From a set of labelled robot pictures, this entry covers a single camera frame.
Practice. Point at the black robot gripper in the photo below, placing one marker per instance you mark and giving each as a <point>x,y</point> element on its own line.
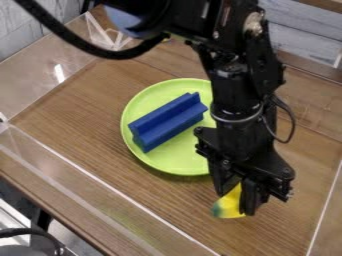
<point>241,157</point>

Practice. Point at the yellow toy banana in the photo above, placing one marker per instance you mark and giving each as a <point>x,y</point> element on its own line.
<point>225,207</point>

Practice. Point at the blue foam block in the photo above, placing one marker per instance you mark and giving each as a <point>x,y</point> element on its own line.
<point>167,121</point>

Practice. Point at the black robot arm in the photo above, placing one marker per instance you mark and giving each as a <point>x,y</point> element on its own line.
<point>227,33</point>

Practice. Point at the green round plate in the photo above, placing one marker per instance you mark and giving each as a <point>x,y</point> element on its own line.
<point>175,156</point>

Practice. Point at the clear acrylic tray wall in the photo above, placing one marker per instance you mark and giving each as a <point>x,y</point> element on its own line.
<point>116,224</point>

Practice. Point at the black metal table bracket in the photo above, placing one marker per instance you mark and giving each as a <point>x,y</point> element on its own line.
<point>45,243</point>

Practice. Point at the clear acrylic corner bracket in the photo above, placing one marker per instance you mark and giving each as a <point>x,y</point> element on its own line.
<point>105,38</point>

